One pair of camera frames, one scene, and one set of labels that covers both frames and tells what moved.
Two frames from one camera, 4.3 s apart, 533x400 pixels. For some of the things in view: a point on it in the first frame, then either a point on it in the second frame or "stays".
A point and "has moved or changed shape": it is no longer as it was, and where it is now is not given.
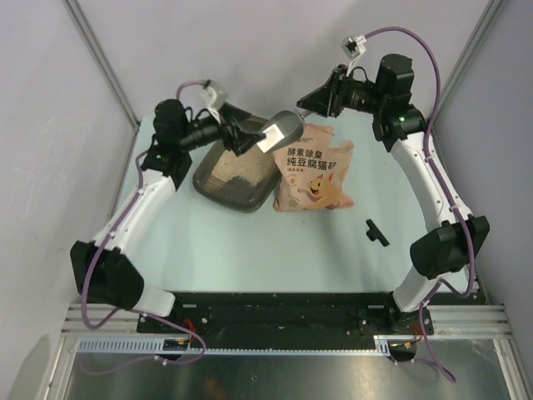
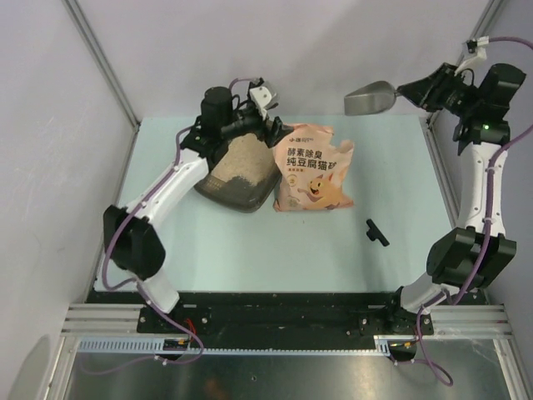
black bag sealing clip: x=374 y=233 stays
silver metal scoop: x=283 y=129 has moved or changed shape
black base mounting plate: x=288 y=315 stays
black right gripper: x=327 y=101 → x=426 y=92
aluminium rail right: x=470 y=322 stays
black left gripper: x=242 y=140 → x=277 y=132
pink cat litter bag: x=311 y=172 stays
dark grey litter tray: x=242 y=183 stays
